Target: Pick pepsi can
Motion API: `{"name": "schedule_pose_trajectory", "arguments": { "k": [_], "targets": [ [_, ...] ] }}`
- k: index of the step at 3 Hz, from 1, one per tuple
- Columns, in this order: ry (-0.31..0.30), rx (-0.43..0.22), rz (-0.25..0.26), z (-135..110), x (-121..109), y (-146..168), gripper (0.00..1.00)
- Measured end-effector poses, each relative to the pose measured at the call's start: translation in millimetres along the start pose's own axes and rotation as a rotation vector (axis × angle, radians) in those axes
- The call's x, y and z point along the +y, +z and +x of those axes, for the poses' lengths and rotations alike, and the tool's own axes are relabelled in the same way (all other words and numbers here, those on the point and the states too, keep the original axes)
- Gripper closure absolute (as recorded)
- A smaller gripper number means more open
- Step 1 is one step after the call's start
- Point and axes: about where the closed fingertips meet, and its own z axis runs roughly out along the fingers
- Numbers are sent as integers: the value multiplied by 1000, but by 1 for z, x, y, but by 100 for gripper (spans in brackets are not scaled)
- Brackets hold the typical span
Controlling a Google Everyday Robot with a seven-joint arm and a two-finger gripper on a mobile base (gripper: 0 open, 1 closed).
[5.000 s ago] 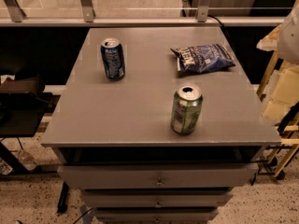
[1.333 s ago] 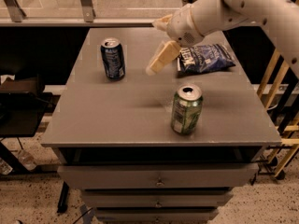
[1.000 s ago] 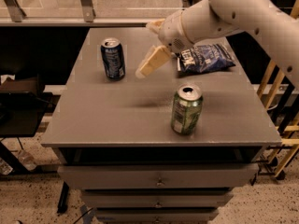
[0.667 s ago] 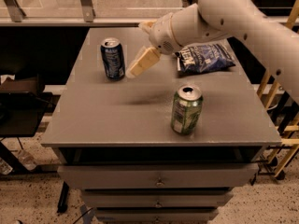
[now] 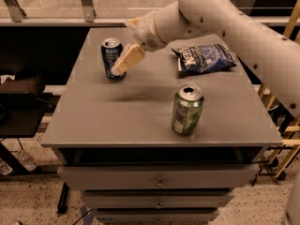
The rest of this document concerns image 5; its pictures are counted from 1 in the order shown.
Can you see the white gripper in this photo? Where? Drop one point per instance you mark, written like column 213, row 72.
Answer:
column 146, row 32

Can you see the blue pepsi can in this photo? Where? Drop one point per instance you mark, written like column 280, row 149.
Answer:
column 111, row 48

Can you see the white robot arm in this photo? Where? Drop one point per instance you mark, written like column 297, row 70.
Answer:
column 272, row 57

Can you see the green soda can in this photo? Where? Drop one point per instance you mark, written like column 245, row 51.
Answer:
column 187, row 109

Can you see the blue chip bag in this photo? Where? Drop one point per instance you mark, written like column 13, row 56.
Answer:
column 203, row 59

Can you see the grey drawer cabinet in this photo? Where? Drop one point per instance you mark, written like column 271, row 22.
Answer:
column 116, row 145

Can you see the black side table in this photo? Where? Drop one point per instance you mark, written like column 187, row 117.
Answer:
column 23, row 104

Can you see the clear plastic bottle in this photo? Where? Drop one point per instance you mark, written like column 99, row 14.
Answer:
column 27, row 161

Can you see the metal railing frame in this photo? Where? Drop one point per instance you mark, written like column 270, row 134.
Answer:
column 98, row 12

